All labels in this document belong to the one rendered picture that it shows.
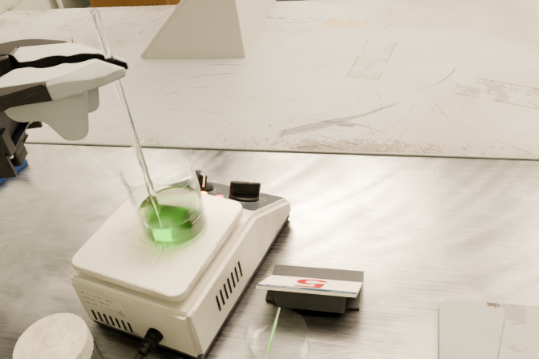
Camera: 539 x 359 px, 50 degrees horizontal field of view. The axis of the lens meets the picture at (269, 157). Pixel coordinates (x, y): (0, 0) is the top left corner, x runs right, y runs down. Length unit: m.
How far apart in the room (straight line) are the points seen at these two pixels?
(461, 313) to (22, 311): 0.43
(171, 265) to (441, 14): 0.72
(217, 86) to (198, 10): 0.13
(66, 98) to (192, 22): 0.55
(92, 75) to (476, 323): 0.37
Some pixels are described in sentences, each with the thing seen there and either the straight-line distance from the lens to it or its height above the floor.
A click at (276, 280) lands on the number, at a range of 0.56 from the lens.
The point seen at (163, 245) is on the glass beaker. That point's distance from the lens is 0.51.
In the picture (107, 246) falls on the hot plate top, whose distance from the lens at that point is 0.55.
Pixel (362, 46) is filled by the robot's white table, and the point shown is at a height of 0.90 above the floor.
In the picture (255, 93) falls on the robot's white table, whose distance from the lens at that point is 0.88.
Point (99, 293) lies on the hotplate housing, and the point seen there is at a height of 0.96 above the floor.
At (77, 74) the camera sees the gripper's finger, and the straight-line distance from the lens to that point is 0.44.
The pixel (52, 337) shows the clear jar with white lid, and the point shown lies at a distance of 0.51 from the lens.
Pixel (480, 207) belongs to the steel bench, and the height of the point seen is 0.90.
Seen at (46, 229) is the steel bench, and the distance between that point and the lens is 0.74.
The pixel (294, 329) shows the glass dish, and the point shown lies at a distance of 0.55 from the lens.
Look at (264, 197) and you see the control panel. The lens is 0.62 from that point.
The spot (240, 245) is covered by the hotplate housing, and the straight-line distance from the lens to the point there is 0.54.
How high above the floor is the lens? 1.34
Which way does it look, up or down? 37 degrees down
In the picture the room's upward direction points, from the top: 9 degrees counter-clockwise
